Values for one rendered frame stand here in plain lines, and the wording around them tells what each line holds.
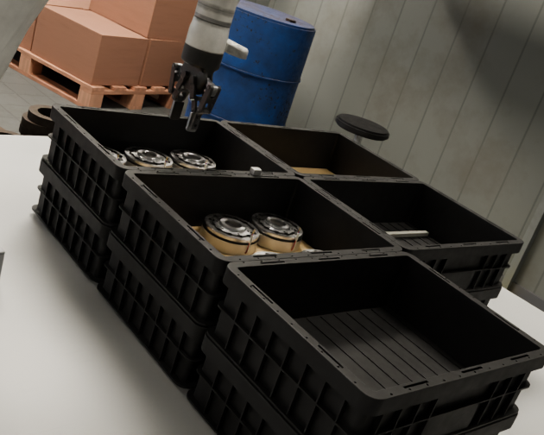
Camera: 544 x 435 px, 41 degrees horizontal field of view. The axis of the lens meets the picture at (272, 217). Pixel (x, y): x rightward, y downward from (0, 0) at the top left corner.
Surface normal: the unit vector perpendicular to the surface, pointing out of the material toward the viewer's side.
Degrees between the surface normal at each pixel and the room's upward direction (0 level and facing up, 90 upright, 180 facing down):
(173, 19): 90
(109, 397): 0
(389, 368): 0
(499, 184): 90
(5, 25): 86
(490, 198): 90
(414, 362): 0
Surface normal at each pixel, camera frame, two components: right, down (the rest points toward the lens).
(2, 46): 0.63, 0.45
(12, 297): 0.30, -0.89
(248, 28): -0.27, 0.27
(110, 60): 0.77, 0.44
